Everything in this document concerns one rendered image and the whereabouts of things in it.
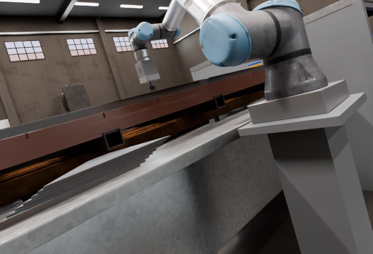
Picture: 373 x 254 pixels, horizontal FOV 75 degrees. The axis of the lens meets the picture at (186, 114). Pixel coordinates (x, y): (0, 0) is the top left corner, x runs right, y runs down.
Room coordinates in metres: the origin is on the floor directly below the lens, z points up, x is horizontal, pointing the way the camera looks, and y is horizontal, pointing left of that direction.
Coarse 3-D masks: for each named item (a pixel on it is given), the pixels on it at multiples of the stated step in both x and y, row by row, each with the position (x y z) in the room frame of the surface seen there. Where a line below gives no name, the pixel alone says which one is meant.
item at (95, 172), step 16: (144, 144) 0.59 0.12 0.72; (160, 144) 0.60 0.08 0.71; (96, 160) 0.56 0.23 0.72; (112, 160) 0.51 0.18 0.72; (128, 160) 0.54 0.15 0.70; (144, 160) 0.56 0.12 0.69; (64, 176) 0.47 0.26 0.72; (80, 176) 0.47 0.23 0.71; (96, 176) 0.49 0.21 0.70; (112, 176) 0.51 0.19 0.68; (48, 192) 0.43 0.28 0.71; (64, 192) 0.45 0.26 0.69; (80, 192) 0.46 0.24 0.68; (16, 208) 0.41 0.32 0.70; (32, 208) 0.41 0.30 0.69; (48, 208) 0.43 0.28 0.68; (0, 224) 0.38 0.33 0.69
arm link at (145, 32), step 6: (144, 24) 1.12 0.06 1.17; (150, 24) 1.13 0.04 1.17; (156, 24) 1.17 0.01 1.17; (138, 30) 1.11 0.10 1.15; (144, 30) 1.11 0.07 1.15; (150, 30) 1.12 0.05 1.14; (156, 30) 1.16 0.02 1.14; (138, 36) 1.13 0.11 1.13; (144, 36) 1.11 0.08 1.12; (150, 36) 1.13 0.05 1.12; (156, 36) 1.17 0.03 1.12; (138, 42) 1.18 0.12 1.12; (144, 42) 1.18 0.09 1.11
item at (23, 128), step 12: (240, 72) 1.13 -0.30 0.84; (192, 84) 0.93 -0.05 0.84; (204, 84) 0.97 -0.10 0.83; (144, 96) 0.79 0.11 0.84; (156, 96) 0.82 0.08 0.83; (96, 108) 0.69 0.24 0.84; (108, 108) 0.71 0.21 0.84; (48, 120) 0.61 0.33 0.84; (60, 120) 0.63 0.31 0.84; (72, 120) 0.64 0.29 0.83; (0, 132) 0.55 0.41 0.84; (12, 132) 0.56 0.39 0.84; (24, 132) 0.57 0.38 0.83
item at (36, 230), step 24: (240, 120) 0.77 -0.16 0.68; (168, 144) 0.73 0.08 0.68; (192, 144) 0.62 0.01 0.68; (216, 144) 0.61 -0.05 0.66; (144, 168) 0.51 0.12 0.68; (168, 168) 0.51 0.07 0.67; (96, 192) 0.44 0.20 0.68; (120, 192) 0.44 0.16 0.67; (0, 216) 0.47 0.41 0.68; (48, 216) 0.38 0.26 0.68; (72, 216) 0.38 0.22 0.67; (0, 240) 0.34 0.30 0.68; (24, 240) 0.34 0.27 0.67; (48, 240) 0.36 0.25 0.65
